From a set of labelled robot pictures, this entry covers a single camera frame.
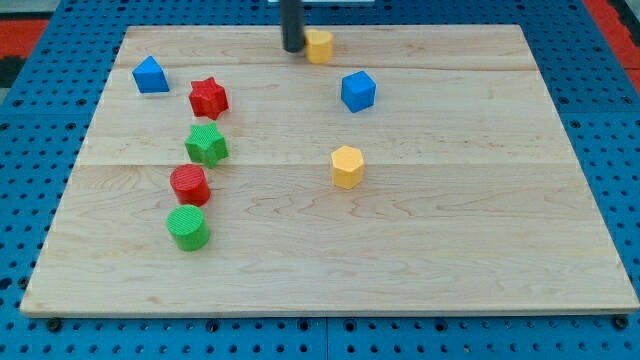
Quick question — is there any yellow hexagon block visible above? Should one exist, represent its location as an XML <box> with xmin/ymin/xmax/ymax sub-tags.
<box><xmin>331</xmin><ymin>145</ymin><xmax>365</xmax><ymax>189</ymax></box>

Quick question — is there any blue cube block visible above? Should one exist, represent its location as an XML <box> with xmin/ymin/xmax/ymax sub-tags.
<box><xmin>341</xmin><ymin>71</ymin><xmax>376</xmax><ymax>113</ymax></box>

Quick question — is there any wooden board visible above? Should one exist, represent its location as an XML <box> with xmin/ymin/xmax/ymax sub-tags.
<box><xmin>21</xmin><ymin>25</ymin><xmax>639</xmax><ymax>318</ymax></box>

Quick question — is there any green star block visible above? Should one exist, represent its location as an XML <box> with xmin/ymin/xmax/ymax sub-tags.
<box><xmin>184</xmin><ymin>122</ymin><xmax>229</xmax><ymax>168</ymax></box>

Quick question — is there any red cylinder block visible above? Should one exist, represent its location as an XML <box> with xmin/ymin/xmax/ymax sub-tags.
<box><xmin>169</xmin><ymin>164</ymin><xmax>211</xmax><ymax>206</ymax></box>

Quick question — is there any yellow heart block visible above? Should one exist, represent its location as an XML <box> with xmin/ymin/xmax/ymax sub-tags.
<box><xmin>304</xmin><ymin>29</ymin><xmax>334</xmax><ymax>64</ymax></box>

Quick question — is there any red star block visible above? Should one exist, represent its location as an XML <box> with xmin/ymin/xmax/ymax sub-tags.
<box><xmin>189</xmin><ymin>77</ymin><xmax>229</xmax><ymax>120</ymax></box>

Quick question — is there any green cylinder block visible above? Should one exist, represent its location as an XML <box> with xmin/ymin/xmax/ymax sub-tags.
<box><xmin>166</xmin><ymin>204</ymin><xmax>211</xmax><ymax>252</ymax></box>

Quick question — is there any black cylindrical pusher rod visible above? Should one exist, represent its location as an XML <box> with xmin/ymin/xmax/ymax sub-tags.
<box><xmin>280</xmin><ymin>0</ymin><xmax>305</xmax><ymax>53</ymax></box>

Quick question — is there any blue triangular prism block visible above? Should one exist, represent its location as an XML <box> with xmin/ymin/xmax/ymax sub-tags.
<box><xmin>132</xmin><ymin>56</ymin><xmax>169</xmax><ymax>94</ymax></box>

